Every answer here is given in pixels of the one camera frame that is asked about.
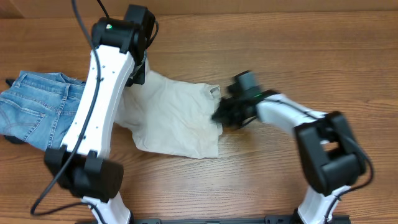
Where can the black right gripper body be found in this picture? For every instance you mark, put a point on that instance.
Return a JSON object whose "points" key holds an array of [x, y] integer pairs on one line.
{"points": [[229, 109]]}

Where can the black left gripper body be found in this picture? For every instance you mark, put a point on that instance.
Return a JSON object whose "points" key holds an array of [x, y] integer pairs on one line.
{"points": [[140, 78]]}

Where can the beige khaki shorts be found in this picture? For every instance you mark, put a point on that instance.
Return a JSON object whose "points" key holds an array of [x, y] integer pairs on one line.
{"points": [[171, 117]]}

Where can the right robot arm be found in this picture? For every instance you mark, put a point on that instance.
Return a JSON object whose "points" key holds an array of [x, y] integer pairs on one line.
{"points": [[331, 159]]}

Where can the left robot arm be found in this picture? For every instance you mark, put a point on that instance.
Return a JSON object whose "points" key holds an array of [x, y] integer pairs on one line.
{"points": [[81, 164]]}

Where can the blue denim jeans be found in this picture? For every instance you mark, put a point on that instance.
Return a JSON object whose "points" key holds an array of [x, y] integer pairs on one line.
{"points": [[39, 108]]}

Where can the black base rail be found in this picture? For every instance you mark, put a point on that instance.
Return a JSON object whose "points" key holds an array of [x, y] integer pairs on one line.
{"points": [[214, 221]]}

